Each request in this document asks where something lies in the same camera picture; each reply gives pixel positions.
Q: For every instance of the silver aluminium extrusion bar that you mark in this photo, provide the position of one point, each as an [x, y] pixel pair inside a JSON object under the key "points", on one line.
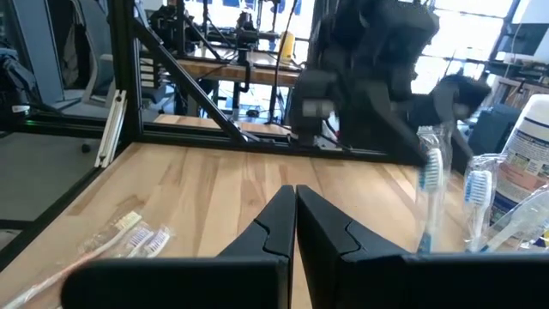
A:
{"points": [[111, 129]]}

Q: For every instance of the white wipes canister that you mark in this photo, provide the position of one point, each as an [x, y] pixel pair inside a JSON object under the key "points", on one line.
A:
{"points": [[529, 146]]}

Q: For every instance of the orange wrapped toothbrush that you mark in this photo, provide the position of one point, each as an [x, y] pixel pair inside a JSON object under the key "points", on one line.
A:
{"points": [[98, 245]]}

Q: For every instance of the black aluminium table frame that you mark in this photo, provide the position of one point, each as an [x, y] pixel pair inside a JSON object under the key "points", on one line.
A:
{"points": [[126, 64]]}

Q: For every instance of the purple white toothbrush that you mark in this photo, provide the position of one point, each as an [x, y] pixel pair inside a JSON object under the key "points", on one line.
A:
{"points": [[158, 241], [138, 237]]}

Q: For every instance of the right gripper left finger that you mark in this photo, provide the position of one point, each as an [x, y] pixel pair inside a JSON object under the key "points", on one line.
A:
{"points": [[193, 283]]}

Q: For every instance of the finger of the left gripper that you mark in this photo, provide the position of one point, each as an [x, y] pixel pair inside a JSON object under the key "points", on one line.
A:
{"points": [[394, 124], [460, 150]]}

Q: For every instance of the black computer tower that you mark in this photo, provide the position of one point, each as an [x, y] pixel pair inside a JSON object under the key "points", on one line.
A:
{"points": [[493, 129]]}

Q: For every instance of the blue white toothbrush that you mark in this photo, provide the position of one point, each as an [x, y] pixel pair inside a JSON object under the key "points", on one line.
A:
{"points": [[431, 171], [514, 219], [478, 189]]}

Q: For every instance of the neighbouring wooden table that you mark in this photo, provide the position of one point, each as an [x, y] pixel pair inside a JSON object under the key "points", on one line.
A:
{"points": [[240, 73]]}

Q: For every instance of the yellow bottle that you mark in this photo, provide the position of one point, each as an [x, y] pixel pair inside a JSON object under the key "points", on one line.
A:
{"points": [[287, 47]]}

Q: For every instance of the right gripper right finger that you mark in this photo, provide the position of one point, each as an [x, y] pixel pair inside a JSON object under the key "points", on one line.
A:
{"points": [[386, 283]]}

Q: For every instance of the dark backpack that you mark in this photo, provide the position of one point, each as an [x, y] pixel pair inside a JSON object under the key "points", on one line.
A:
{"points": [[17, 86]]}

